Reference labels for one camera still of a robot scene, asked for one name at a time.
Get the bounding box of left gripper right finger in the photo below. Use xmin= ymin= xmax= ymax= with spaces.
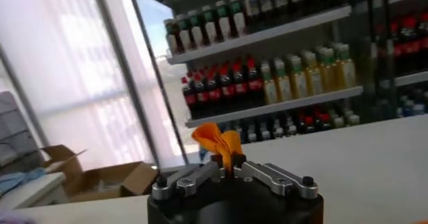
xmin=233 ymin=154 xmax=319 ymax=200

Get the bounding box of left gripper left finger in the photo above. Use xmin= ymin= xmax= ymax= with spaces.
xmin=152 ymin=154 xmax=224 ymax=201

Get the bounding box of dark tea bottle green cap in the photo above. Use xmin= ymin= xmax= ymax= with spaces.
xmin=187 ymin=9 xmax=205 ymax=48
xmin=175 ymin=13 xmax=193 ymax=52
xmin=163 ymin=18 xmax=180 ymax=55
xmin=201 ymin=5 xmax=219 ymax=45
xmin=215 ymin=0 xmax=233 ymax=41
xmin=229 ymin=0 xmax=248 ymax=37

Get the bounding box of dark bottle white label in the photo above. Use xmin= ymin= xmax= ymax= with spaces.
xmin=272 ymin=120 xmax=284 ymax=138
xmin=286 ymin=118 xmax=298 ymax=136

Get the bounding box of cola bottle red cap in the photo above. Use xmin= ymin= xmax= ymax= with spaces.
xmin=417 ymin=13 xmax=428 ymax=69
xmin=317 ymin=111 xmax=332 ymax=131
xmin=401 ymin=16 xmax=419 ymax=72
xmin=231 ymin=61 xmax=247 ymax=108
xmin=245 ymin=57 xmax=263 ymax=104
xmin=205 ymin=70 xmax=222 ymax=112
xmin=300 ymin=113 xmax=315 ymax=134
xmin=219 ymin=65 xmax=235 ymax=109
xmin=181 ymin=76 xmax=197 ymax=118
xmin=193 ymin=73 xmax=210 ymax=116
xmin=389 ymin=21 xmax=404 ymax=76

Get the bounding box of brown cardboard box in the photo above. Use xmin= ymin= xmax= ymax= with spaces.
xmin=41 ymin=144 xmax=158 ymax=203

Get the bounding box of grey window mullion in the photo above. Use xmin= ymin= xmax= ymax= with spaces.
xmin=87 ymin=0 xmax=165 ymax=171

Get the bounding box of dark drink bottle white cap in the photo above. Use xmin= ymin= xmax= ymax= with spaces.
xmin=246 ymin=124 xmax=257 ymax=142
xmin=259 ymin=123 xmax=271 ymax=141

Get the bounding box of white rounded table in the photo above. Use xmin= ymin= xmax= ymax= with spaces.
xmin=0 ymin=171 xmax=68 ymax=211

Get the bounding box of light blue cloth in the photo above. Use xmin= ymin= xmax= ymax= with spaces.
xmin=0 ymin=167 xmax=47 ymax=196

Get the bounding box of black window frame post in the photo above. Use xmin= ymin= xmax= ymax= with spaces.
xmin=124 ymin=0 xmax=191 ymax=168

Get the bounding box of grey metal shelf rack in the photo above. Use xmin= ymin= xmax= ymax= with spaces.
xmin=148 ymin=0 xmax=379 ymax=146
xmin=377 ymin=0 xmax=428 ymax=119

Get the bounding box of grey machine housing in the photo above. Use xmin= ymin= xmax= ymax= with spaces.
xmin=0 ymin=90 xmax=46 ymax=176

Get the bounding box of orange t-shirt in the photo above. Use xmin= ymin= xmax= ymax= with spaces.
xmin=191 ymin=122 xmax=245 ymax=179

